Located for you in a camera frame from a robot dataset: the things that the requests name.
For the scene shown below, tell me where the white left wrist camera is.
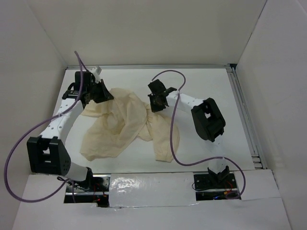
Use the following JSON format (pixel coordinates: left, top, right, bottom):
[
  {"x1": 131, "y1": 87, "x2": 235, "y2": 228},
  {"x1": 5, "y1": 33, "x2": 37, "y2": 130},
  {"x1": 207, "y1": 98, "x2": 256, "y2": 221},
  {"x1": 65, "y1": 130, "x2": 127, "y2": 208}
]
[{"x1": 90, "y1": 66, "x2": 102, "y2": 83}]

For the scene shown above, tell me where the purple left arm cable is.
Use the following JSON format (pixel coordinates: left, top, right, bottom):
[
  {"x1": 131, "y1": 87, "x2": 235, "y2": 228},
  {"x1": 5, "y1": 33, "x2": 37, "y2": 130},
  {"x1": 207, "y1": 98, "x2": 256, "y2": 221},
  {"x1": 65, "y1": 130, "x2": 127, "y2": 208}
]
[{"x1": 4, "y1": 50, "x2": 91, "y2": 204}]

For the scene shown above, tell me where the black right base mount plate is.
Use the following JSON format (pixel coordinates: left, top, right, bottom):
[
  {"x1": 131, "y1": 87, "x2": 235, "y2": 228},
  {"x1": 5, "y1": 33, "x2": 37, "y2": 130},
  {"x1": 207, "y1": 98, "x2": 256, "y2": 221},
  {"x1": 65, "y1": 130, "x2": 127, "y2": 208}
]
[{"x1": 191, "y1": 173, "x2": 238, "y2": 201}]

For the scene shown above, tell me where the cream yellow jacket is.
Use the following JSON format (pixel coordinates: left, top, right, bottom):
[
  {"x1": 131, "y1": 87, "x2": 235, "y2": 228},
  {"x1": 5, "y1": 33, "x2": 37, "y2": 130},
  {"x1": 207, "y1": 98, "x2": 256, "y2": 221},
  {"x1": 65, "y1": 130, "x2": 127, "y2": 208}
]
[{"x1": 80, "y1": 88, "x2": 180, "y2": 162}]

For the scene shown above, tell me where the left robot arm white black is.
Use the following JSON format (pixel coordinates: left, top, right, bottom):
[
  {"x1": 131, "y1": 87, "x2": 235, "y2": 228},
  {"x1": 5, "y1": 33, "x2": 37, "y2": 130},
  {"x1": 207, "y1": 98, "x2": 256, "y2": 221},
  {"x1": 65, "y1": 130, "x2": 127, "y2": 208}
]
[{"x1": 27, "y1": 66, "x2": 114, "y2": 191}]

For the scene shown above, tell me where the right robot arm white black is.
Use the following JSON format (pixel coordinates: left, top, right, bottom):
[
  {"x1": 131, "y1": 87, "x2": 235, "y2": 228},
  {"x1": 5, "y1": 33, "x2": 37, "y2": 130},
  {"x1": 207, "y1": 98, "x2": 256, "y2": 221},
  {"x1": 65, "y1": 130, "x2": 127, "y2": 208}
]
[{"x1": 148, "y1": 80, "x2": 229, "y2": 188}]

